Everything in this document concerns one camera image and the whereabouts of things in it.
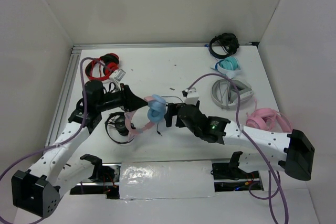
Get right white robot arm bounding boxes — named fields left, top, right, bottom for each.
left=164, top=103, right=315, bottom=181

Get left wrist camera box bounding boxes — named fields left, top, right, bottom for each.
left=109, top=69, right=126, bottom=85

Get aluminium frame rail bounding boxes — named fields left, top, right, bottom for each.
left=43, top=42, right=259, bottom=156

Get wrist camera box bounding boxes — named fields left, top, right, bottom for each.
left=109, top=69, right=126, bottom=85
left=182, top=87, right=200, bottom=105

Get teal white headphones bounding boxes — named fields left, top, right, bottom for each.
left=210, top=56, right=242, bottom=79

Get blue pink cat-ear headphones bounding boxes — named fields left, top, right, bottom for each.
left=124, top=94, right=166, bottom=140

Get purple cable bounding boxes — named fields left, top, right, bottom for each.
left=187, top=73, right=290, bottom=224
left=0, top=57, right=116, bottom=219

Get black headphones far corner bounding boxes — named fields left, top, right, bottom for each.
left=208, top=33, right=240, bottom=59

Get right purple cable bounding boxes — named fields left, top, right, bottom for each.
left=187, top=73, right=290, bottom=224

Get red black headphones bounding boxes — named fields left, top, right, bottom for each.
left=85, top=53, right=120, bottom=81

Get small black headphones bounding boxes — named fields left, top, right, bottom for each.
left=104, top=112, right=134, bottom=145

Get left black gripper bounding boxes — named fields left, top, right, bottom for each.
left=96, top=83, right=148, bottom=112

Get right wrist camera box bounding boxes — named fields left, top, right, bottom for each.
left=182, top=87, right=200, bottom=105

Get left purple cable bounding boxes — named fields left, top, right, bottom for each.
left=0, top=57, right=116, bottom=219

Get white taped sheet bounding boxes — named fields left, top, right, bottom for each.
left=119, top=161, right=215, bottom=200

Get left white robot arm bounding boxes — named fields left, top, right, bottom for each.
left=11, top=80, right=148, bottom=218

